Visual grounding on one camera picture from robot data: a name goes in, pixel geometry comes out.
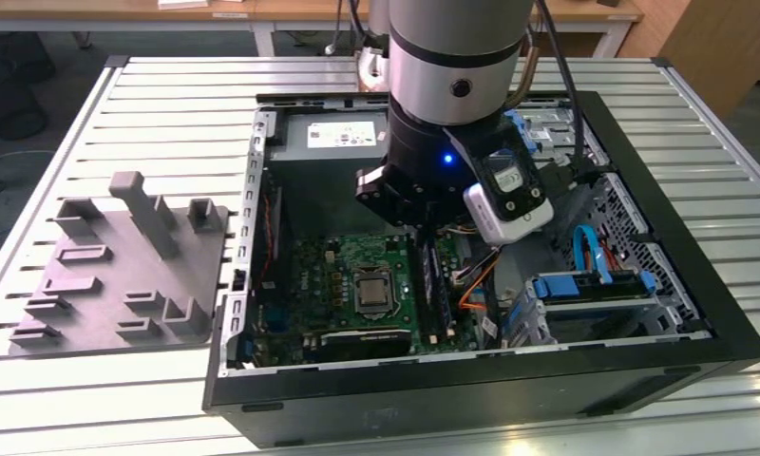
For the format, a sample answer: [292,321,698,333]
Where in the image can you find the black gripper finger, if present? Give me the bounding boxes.
[353,166,420,230]

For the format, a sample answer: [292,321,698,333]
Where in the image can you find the dark RAM stick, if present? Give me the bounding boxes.
[418,226,444,314]
[434,246,455,336]

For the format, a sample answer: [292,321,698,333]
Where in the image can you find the grey power supply unit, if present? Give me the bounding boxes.
[264,112,394,237]

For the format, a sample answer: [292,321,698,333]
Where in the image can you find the blue disk carrier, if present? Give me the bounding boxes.
[506,109,540,157]

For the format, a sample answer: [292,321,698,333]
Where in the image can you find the CPU socket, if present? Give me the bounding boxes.
[349,265,400,322]

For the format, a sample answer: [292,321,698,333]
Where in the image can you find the silver CPU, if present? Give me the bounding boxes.
[353,277,394,308]

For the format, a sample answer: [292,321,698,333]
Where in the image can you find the green motherboard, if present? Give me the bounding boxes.
[252,231,483,368]

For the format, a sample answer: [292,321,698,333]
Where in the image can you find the black graphics card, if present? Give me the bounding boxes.
[316,327,415,362]

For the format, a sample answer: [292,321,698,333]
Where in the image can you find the hard disk in blue carrier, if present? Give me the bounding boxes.
[531,270,658,305]

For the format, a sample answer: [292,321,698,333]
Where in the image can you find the grey parts rack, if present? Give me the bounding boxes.
[7,171,240,355]

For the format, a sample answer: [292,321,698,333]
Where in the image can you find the black PC case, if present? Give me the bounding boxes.
[200,88,760,450]

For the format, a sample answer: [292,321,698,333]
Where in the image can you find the perforated metal disk bay cage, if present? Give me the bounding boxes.
[522,273,696,346]

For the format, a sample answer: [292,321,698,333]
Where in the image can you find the wooden cabinet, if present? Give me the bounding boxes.
[620,0,760,120]

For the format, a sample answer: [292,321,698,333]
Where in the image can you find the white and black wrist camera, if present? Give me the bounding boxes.
[446,118,556,247]

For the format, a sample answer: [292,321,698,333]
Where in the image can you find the black cable with brass end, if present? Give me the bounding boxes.
[506,45,542,108]

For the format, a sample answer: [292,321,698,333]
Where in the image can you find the orange wire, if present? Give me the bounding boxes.
[459,279,490,313]

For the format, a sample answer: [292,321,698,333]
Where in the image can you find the blue data wire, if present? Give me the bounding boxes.
[571,225,614,286]

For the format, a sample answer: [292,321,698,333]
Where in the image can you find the wooden desk white frame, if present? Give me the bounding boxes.
[0,0,646,58]

